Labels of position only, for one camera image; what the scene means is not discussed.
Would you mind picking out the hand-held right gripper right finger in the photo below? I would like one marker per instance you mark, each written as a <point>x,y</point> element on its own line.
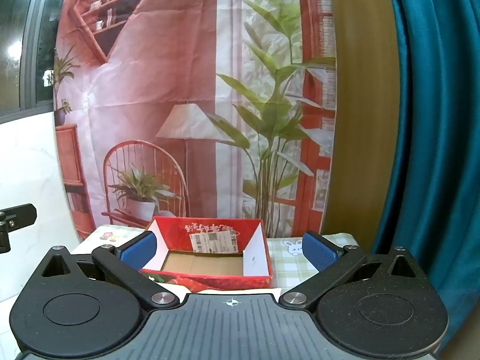
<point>319,252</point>

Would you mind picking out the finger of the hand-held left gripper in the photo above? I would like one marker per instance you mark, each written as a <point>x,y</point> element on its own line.
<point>20,215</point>

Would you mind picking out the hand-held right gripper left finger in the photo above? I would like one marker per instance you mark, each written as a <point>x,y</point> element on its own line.
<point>138,250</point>

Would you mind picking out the red cardboard box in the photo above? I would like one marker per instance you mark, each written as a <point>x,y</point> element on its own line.
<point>168,232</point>

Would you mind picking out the green checked bunny tablecloth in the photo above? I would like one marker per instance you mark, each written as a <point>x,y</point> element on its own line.
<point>292,268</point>

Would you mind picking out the printed room scene backdrop cloth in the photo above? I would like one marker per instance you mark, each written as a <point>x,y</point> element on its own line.
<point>168,82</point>

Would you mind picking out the teal curtain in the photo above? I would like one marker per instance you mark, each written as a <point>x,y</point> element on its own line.
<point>431,120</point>

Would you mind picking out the window with grey frame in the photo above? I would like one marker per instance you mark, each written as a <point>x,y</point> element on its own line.
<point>15,45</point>

